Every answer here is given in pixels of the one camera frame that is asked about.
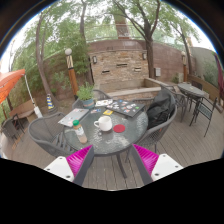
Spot bottle with green cap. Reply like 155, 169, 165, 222
73, 120, 87, 144

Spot wooden lamp post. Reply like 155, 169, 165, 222
65, 48, 78, 100

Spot black laptop with stickers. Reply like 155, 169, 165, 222
106, 99, 144, 117

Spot grey mesh chair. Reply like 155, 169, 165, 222
28, 112, 75, 157
125, 96, 178, 164

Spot yellow card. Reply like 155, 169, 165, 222
103, 110, 113, 115

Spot grey chair behind table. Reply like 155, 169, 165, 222
93, 89, 110, 100

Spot white paper sheet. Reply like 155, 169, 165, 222
95, 99, 113, 107

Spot dark metal chair right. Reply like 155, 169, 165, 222
189, 96, 218, 138

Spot stone brick fountain wall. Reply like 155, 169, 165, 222
88, 49, 151, 91

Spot orange patio umbrella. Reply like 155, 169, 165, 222
0, 69, 25, 104

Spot white ceramic mug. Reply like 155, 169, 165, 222
94, 116, 112, 132

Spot red round coaster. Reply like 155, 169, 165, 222
113, 124, 125, 133

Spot potted green plant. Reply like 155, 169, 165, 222
77, 82, 94, 109

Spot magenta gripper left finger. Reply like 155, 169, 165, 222
66, 145, 94, 186

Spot dark chair far left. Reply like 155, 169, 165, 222
1, 115, 24, 142

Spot round glass patio table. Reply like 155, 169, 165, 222
64, 107, 148, 177

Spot silver laptop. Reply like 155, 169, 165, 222
59, 108, 89, 127

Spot blue yellow striped cone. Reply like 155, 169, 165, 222
46, 94, 54, 110

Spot black backpack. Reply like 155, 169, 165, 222
147, 89, 176, 129

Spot grey mesh chair right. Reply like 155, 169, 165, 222
125, 96, 178, 164

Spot grey mesh chair left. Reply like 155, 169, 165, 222
28, 112, 75, 157

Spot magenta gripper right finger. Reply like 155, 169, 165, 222
131, 144, 159, 185

